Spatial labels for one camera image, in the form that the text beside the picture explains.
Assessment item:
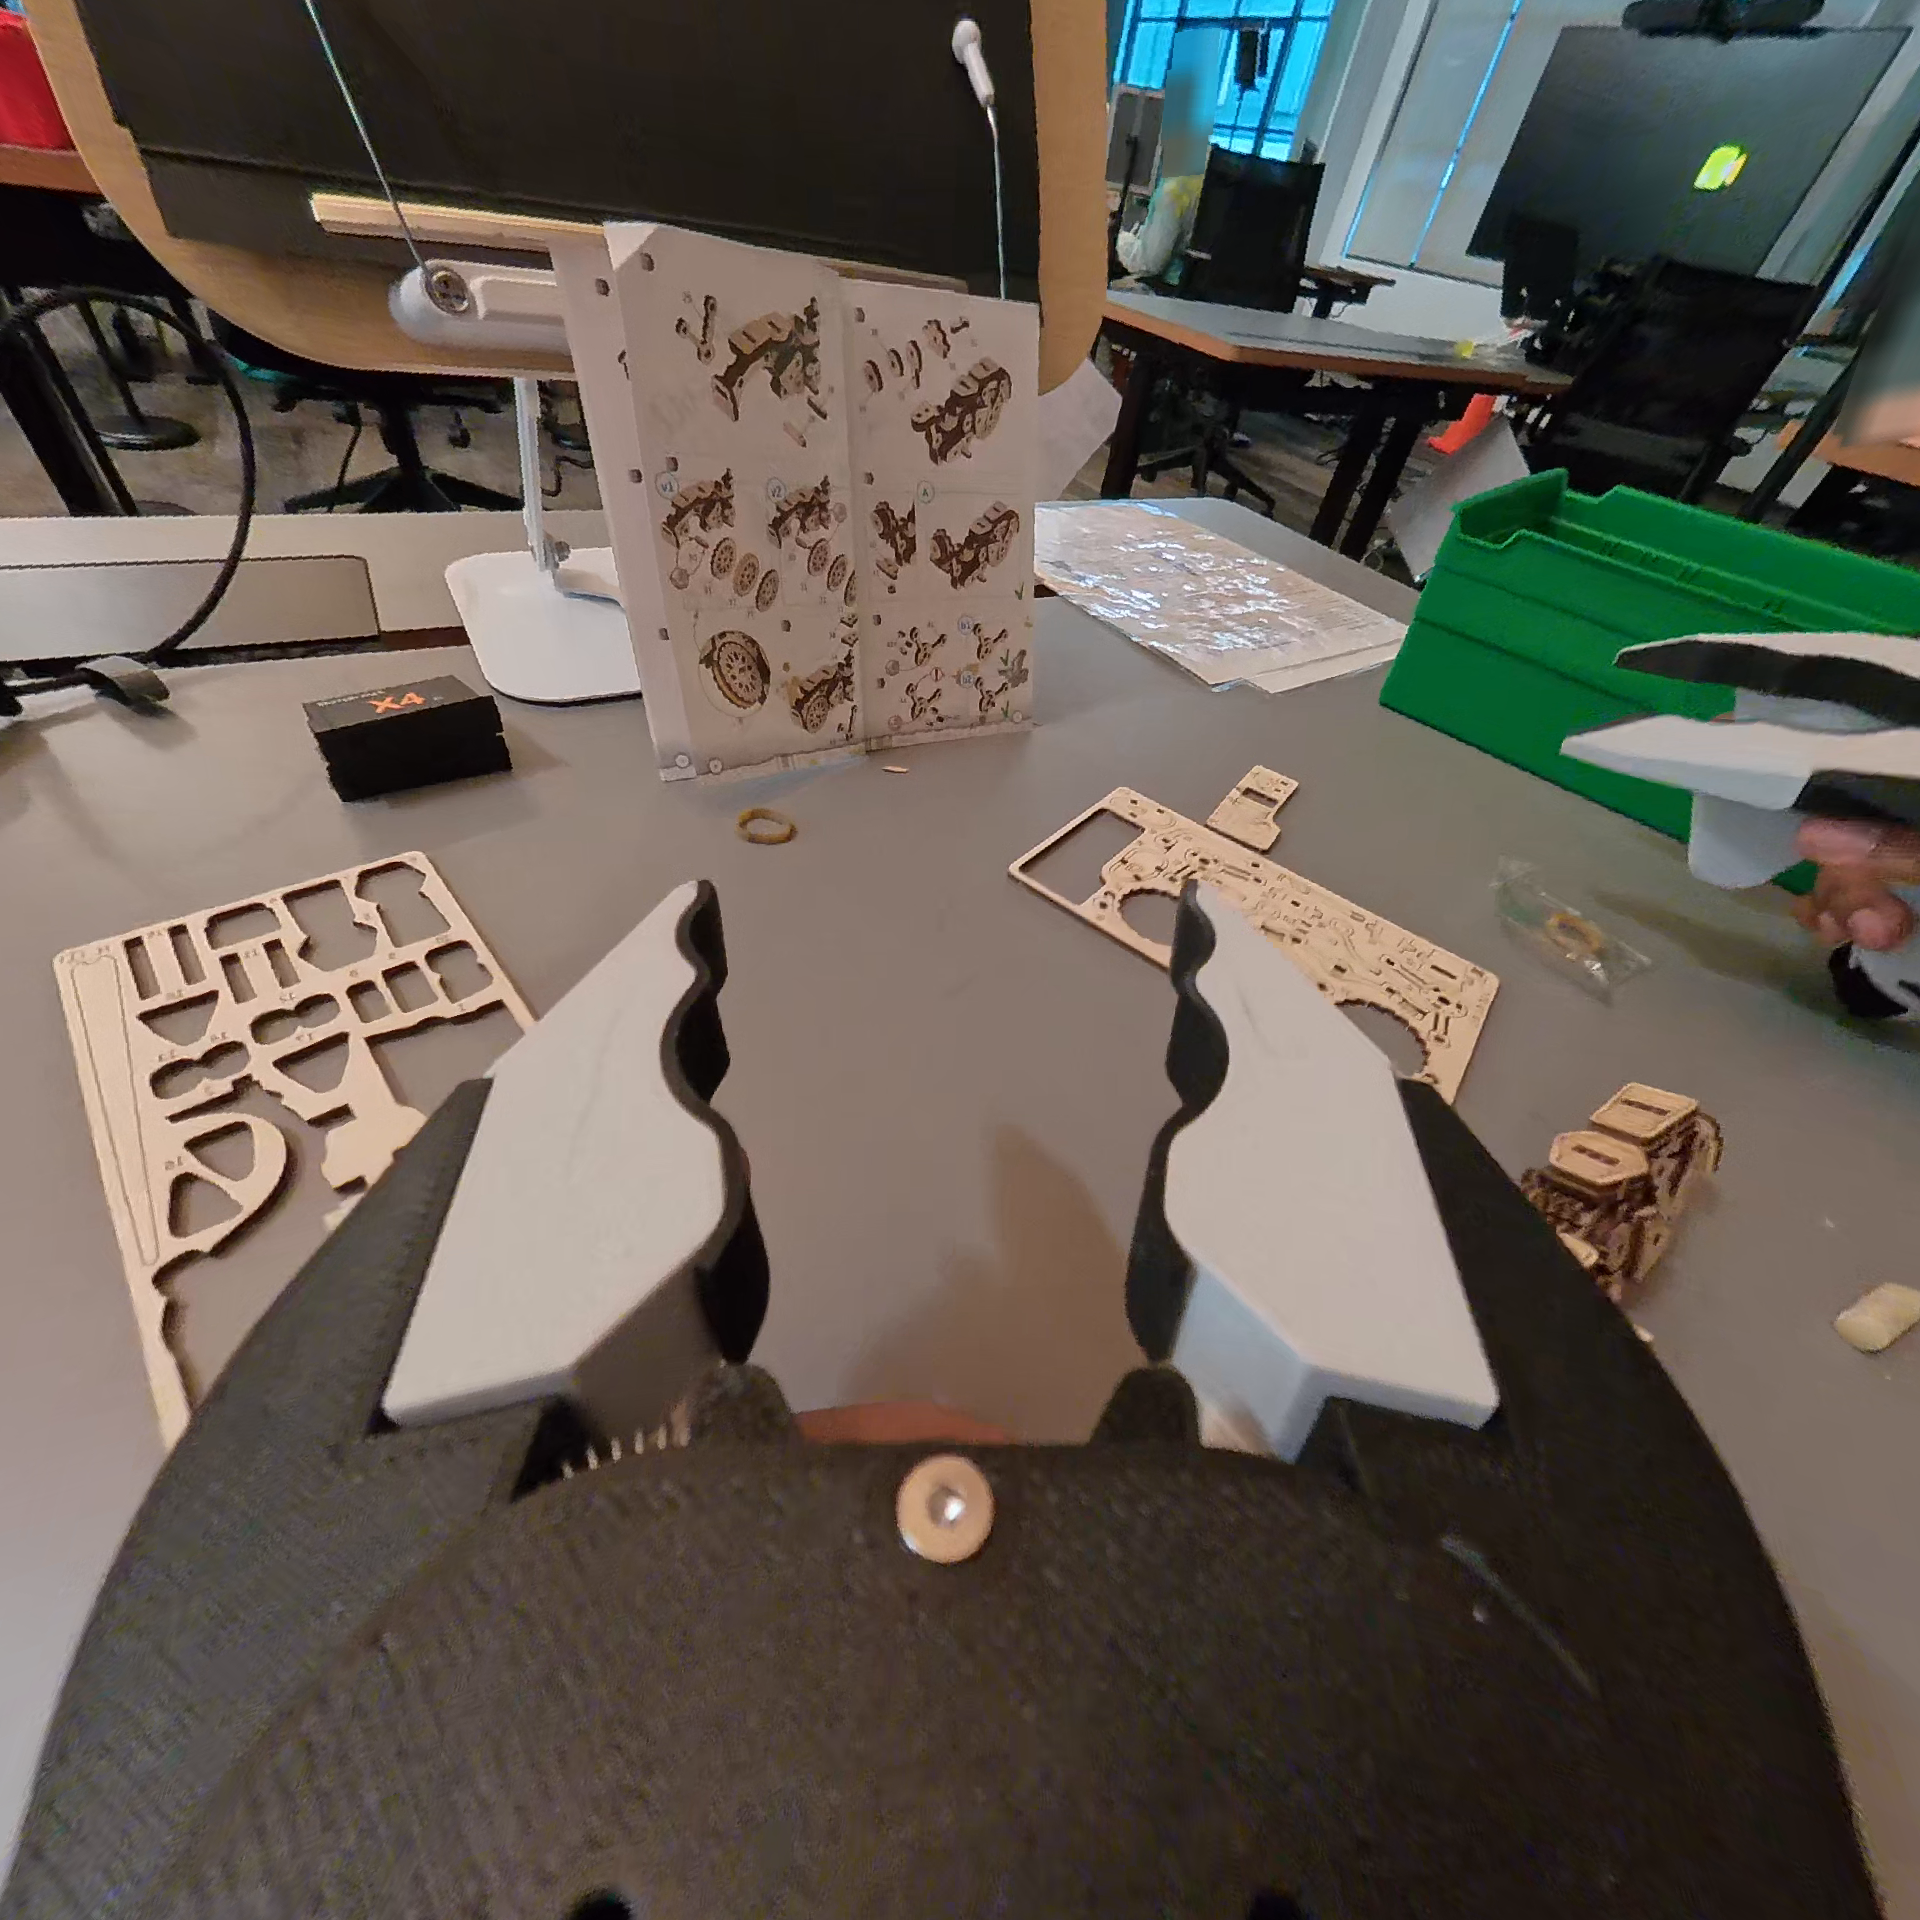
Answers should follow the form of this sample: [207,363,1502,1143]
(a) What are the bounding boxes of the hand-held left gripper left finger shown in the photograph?
[379,881,770,1429]

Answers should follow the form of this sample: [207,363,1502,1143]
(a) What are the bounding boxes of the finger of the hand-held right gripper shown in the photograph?
[1616,629,1920,706]
[1563,697,1920,890]

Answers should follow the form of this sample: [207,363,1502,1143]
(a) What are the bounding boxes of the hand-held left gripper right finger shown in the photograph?
[1124,881,1502,1462]

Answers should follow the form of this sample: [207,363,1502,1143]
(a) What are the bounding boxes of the wooden puzzle sheet with window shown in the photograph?
[1011,785,1502,1105]

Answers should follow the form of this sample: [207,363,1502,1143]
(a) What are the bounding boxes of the wooden vehicle model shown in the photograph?
[1518,1082,1730,1303]

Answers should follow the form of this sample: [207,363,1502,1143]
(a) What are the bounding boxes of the grey desk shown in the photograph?
[0,498,1920,1920]

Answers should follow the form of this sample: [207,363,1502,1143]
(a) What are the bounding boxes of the person's right hand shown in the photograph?
[1793,817,1920,952]

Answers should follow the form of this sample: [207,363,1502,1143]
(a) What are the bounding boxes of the wooden puzzle sheet with cutouts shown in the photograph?
[52,851,541,1451]

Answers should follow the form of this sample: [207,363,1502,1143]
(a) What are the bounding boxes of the green plastic bin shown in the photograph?
[1380,471,1920,892]

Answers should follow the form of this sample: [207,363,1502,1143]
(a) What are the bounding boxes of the small clear plastic bag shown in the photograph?
[1492,861,1653,1006]

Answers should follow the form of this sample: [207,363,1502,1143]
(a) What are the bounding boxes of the black office chair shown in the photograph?
[1513,258,1826,503]

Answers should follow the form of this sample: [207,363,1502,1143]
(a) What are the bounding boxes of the small wooden puzzle strip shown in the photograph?
[1208,767,1301,851]

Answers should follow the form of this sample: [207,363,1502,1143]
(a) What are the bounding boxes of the small black box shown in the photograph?
[304,675,512,803]

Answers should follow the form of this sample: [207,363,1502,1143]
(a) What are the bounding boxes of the black screen with green sticker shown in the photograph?
[1468,22,1917,309]

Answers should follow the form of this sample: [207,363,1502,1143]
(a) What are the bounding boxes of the plastic-wrapped paper sheets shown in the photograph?
[1032,500,1420,697]

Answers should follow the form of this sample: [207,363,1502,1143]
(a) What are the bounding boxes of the white monitor stand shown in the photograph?
[389,225,649,706]

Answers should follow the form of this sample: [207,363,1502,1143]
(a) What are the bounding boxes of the wooden table with black legs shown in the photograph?
[1105,288,1574,560]

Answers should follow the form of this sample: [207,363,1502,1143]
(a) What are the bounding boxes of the grey flat pad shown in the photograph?
[0,555,379,666]

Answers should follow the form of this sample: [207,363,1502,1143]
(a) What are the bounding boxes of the folded paper instruction booklet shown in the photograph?
[599,219,1038,785]

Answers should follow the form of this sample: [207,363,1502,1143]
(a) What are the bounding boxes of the rounded wooden board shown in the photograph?
[20,0,1120,395]

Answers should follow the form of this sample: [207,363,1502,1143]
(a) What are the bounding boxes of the white earphone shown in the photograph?
[948,15,1011,302]

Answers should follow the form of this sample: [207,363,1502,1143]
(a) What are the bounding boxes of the black computer monitor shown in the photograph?
[76,0,1044,302]

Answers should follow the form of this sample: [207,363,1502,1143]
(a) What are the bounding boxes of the black cable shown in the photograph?
[0,288,260,718]

